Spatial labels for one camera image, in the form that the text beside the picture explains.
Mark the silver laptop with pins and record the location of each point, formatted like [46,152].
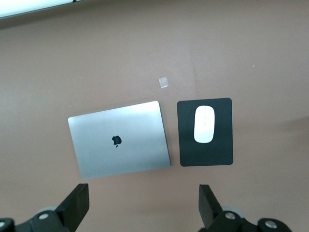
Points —
[120,149]

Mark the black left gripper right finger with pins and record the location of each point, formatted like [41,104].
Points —
[211,212]

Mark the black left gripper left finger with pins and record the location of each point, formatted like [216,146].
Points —
[74,207]

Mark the white computer mouse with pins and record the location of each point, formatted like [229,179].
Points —
[204,124]

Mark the clear tape piece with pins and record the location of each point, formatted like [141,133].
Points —
[163,82]

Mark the black mouse pad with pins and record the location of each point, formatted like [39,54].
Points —
[188,149]

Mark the white ledge beside table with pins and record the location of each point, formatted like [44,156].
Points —
[24,7]

